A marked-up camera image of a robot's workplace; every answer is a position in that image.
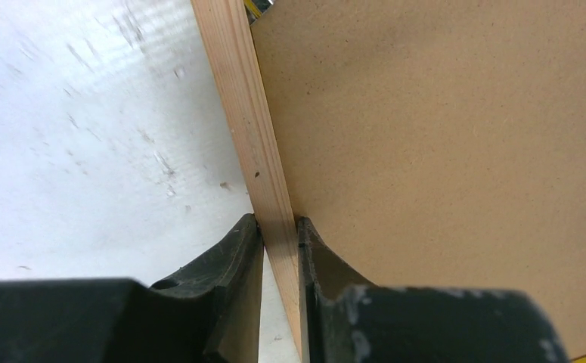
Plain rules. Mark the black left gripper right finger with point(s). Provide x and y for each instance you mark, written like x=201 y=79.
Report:
x=347 y=318

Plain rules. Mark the brown cardboard backing board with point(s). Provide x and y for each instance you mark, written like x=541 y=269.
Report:
x=448 y=140

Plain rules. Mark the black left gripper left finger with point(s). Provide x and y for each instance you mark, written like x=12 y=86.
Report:
x=207 y=311

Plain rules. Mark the yellow wooden picture frame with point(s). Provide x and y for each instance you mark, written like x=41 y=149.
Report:
x=252 y=150

